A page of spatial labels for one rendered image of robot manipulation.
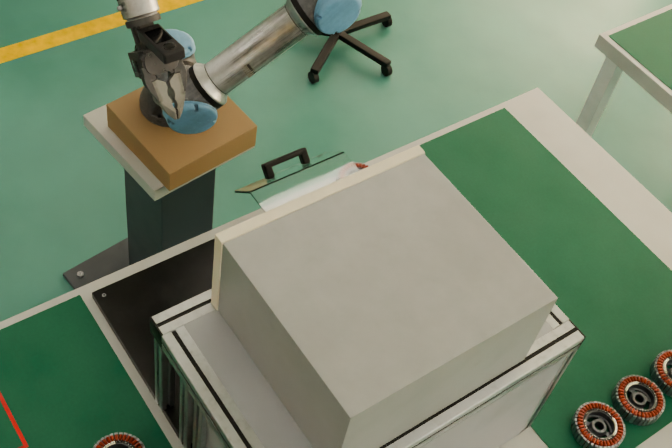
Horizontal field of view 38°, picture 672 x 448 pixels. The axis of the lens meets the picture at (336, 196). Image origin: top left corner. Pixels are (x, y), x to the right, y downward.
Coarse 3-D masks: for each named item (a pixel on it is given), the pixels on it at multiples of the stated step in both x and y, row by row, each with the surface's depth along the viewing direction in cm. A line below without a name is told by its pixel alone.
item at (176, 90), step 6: (168, 78) 194; (174, 78) 193; (180, 78) 194; (168, 84) 194; (174, 84) 193; (180, 84) 194; (174, 90) 194; (180, 90) 194; (174, 96) 194; (180, 96) 194; (174, 102) 195; (180, 102) 195; (180, 108) 195; (180, 114) 196
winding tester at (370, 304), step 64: (320, 192) 168; (384, 192) 171; (448, 192) 173; (256, 256) 158; (320, 256) 160; (384, 256) 162; (448, 256) 163; (512, 256) 165; (256, 320) 159; (320, 320) 152; (384, 320) 153; (448, 320) 155; (512, 320) 157; (320, 384) 146; (384, 384) 146; (448, 384) 159
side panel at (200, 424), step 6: (198, 408) 168; (198, 414) 170; (198, 420) 172; (204, 420) 169; (198, 426) 171; (204, 426) 170; (210, 426) 170; (198, 432) 173; (204, 432) 172; (210, 432) 171; (198, 438) 175; (204, 438) 174; (210, 438) 173; (216, 438) 169; (192, 444) 180; (198, 444) 176; (204, 444) 176; (210, 444) 174; (216, 444) 171; (222, 444) 168
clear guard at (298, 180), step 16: (320, 160) 209; (336, 160) 209; (288, 176) 204; (304, 176) 204; (320, 176) 205; (336, 176) 206; (240, 192) 204; (256, 192) 200; (272, 192) 200; (288, 192) 201; (304, 192) 202; (272, 208) 198
